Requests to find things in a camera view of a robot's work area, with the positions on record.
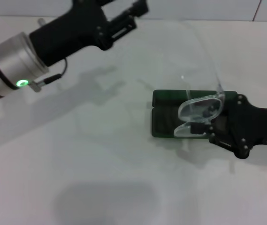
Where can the clear white glasses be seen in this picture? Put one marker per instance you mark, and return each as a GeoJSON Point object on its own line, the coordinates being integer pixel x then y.
{"type": "Point", "coordinates": [194, 105]}

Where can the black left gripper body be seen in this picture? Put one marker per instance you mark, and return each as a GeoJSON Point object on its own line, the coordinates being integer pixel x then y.
{"type": "Point", "coordinates": [72, 32]}

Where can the green glasses case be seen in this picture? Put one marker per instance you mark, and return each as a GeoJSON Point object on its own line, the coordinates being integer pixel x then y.
{"type": "Point", "coordinates": [163, 112]}

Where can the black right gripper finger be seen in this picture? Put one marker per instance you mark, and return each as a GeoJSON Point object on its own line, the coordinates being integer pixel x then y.
{"type": "Point", "coordinates": [211, 113]}
{"type": "Point", "coordinates": [220, 140]}

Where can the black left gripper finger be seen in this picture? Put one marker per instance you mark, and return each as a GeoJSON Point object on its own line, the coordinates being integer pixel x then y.
{"type": "Point", "coordinates": [126, 21]}

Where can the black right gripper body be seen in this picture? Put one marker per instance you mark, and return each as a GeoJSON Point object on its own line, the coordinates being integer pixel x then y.
{"type": "Point", "coordinates": [257, 126]}

